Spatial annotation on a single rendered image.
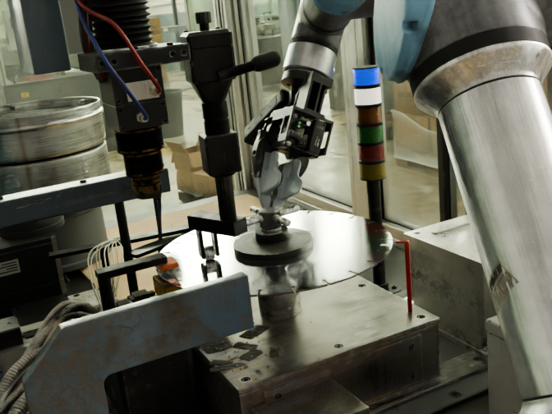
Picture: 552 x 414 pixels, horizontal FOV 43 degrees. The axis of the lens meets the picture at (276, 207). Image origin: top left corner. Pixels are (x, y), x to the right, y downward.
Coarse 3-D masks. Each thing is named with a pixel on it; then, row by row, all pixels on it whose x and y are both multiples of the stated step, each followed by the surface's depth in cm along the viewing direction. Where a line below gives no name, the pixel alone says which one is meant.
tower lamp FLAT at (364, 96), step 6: (354, 90) 117; (360, 90) 116; (366, 90) 115; (372, 90) 115; (378, 90) 116; (354, 96) 118; (360, 96) 116; (366, 96) 116; (372, 96) 116; (378, 96) 116; (360, 102) 116; (366, 102) 116; (372, 102) 116; (378, 102) 116
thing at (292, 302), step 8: (272, 296) 98; (280, 296) 98; (288, 296) 98; (296, 296) 99; (264, 304) 99; (272, 304) 98; (280, 304) 98; (288, 304) 98; (296, 304) 99; (264, 312) 99; (272, 312) 98; (280, 312) 98; (288, 312) 99; (296, 312) 99
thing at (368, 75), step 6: (360, 66) 118; (366, 66) 117; (372, 66) 116; (354, 72) 116; (360, 72) 115; (366, 72) 114; (372, 72) 114; (378, 72) 115; (354, 78) 116; (360, 78) 115; (366, 78) 115; (372, 78) 115; (378, 78) 116; (354, 84) 117; (360, 84) 115; (366, 84) 115; (372, 84) 115; (378, 84) 116
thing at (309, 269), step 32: (256, 224) 109; (320, 224) 106; (352, 224) 104; (192, 256) 98; (224, 256) 97; (320, 256) 93; (352, 256) 92; (384, 256) 91; (256, 288) 85; (288, 288) 84
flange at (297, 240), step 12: (288, 228) 102; (240, 240) 100; (252, 240) 99; (264, 240) 96; (276, 240) 96; (288, 240) 97; (300, 240) 97; (312, 240) 98; (240, 252) 95; (252, 252) 94; (264, 252) 94; (276, 252) 93; (288, 252) 94; (300, 252) 95
